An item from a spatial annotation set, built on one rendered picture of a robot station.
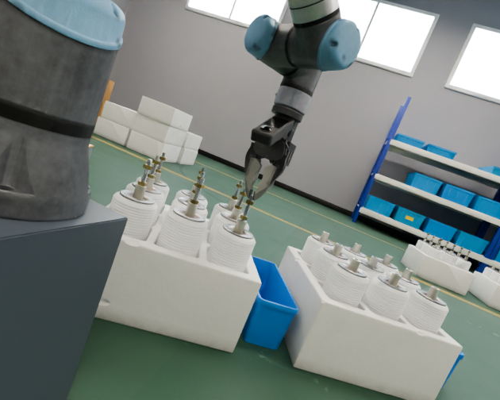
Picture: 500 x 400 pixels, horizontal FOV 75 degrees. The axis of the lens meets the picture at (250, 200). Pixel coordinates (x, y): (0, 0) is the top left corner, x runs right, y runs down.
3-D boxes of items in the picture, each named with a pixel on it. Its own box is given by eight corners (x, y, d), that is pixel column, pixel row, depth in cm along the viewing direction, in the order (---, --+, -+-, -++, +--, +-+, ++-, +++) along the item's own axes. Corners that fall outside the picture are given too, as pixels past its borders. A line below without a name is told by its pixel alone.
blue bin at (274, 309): (282, 353, 80) (300, 311, 79) (240, 342, 78) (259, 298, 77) (262, 294, 110) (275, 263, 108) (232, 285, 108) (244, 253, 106)
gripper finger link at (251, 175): (255, 198, 79) (271, 163, 77) (247, 198, 73) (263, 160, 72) (245, 193, 80) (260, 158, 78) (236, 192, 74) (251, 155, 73)
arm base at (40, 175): (-13, 230, 26) (20, 113, 25) (-130, 163, 30) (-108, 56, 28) (113, 213, 41) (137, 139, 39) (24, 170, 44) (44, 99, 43)
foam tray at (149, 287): (232, 354, 73) (262, 283, 70) (52, 306, 65) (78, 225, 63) (224, 278, 111) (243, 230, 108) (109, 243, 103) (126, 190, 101)
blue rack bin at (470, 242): (442, 238, 503) (448, 225, 500) (467, 248, 495) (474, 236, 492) (454, 244, 454) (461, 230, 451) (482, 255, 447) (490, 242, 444)
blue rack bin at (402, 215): (387, 216, 520) (393, 204, 517) (411, 225, 512) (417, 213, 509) (393, 219, 471) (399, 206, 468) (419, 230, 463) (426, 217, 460)
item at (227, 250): (185, 298, 74) (213, 227, 71) (200, 285, 83) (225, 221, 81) (223, 317, 73) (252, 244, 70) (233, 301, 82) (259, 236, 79)
